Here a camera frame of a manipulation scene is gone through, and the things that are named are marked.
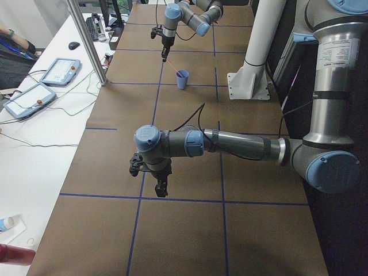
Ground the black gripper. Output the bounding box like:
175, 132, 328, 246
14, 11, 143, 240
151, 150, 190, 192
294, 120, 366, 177
161, 36, 174, 62
151, 163, 172, 197

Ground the red chopstick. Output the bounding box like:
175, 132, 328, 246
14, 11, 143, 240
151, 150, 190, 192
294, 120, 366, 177
166, 59, 184, 78

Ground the blue teach pendant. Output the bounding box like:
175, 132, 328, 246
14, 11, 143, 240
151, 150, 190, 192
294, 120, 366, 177
3, 83, 56, 119
40, 58, 81, 87

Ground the aluminium frame post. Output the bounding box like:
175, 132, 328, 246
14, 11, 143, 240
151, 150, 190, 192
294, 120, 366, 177
66, 0, 108, 86

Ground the white mounting post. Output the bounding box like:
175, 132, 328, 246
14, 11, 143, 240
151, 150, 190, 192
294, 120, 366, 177
227, 0, 286, 100

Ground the near blue teach pendant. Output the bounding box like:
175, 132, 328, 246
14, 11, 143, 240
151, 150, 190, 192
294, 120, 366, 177
3, 83, 56, 119

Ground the far blue teach pendant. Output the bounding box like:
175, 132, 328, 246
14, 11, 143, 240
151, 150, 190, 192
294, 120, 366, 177
40, 58, 81, 87

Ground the person forearm with watch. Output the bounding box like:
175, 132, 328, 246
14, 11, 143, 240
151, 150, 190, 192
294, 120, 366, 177
1, 26, 36, 54

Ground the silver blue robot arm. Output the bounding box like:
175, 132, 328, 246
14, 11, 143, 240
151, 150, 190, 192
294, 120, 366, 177
156, 1, 223, 62
129, 1, 367, 197

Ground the black computer mouse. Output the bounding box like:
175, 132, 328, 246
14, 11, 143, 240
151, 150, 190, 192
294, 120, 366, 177
68, 41, 80, 51

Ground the black keyboard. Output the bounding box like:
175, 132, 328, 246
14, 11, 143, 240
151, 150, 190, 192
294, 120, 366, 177
86, 16, 101, 41

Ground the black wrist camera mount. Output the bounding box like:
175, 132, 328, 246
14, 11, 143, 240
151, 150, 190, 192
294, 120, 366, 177
129, 152, 145, 177
150, 25, 163, 39

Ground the white blue tube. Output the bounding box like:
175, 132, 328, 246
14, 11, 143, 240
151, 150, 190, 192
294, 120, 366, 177
0, 217, 15, 232

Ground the red bottle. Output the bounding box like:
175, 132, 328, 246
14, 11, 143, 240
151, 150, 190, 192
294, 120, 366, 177
1, 244, 36, 266

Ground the blue plastic cup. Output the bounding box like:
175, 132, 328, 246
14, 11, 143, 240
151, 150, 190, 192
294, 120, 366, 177
176, 70, 189, 90

